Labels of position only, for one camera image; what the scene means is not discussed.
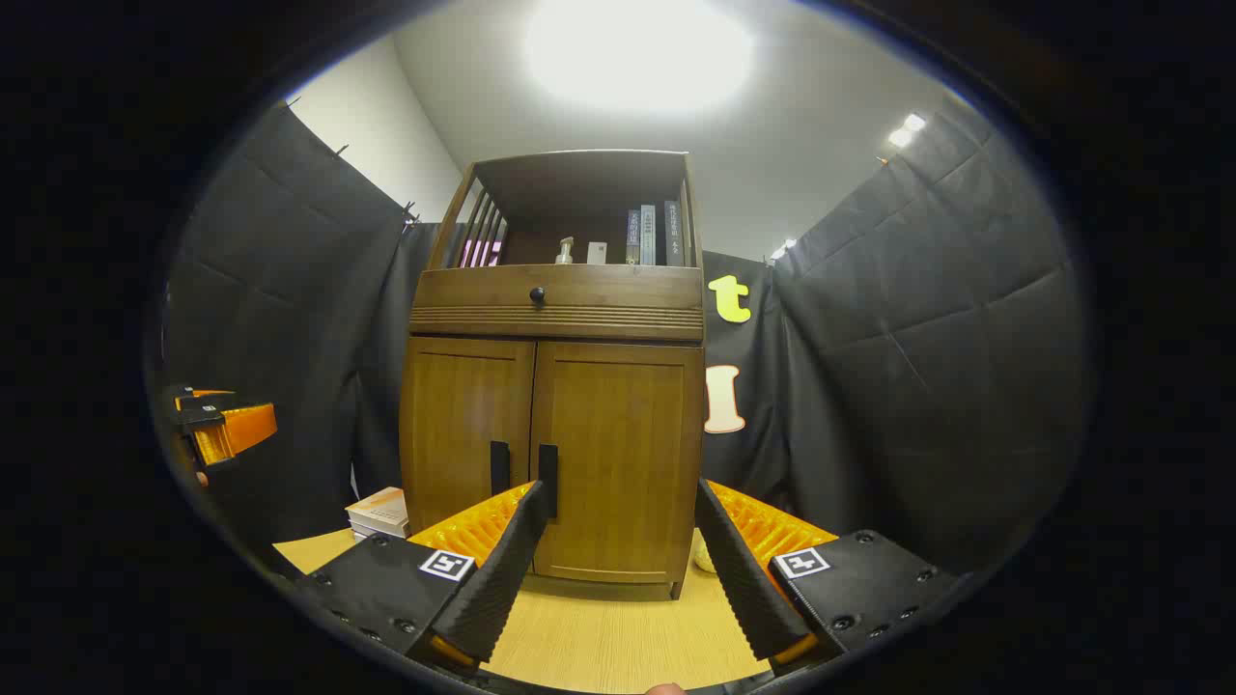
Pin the stack of white books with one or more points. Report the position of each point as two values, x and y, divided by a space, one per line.
381 512

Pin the light grey book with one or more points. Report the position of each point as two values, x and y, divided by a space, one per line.
648 236

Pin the pale yellow round object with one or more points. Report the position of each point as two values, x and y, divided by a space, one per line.
703 557

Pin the large ceiling light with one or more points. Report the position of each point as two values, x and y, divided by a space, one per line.
637 53

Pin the wooden cabinet door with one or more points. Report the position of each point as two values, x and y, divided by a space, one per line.
454 415
628 434

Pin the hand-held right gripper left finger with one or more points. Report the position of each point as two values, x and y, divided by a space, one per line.
502 579

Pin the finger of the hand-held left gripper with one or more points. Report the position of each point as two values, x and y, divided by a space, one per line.
198 393
246 430

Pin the wooden cabinet drawer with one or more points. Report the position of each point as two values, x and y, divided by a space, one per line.
628 288

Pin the white pump bottle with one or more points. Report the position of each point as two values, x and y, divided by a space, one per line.
565 253

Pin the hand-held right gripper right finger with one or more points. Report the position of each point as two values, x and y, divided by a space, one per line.
748 589

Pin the small ceiling spotlight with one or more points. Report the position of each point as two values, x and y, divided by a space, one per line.
900 138
782 249
914 123

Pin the wooden double-door shoe cabinet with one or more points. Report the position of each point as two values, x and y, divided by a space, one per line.
579 179

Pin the dark purple book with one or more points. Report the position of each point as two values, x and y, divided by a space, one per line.
633 239

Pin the small white box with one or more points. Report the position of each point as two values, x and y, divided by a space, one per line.
597 254

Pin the black backdrop cloth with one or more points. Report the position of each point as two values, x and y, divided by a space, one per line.
917 338

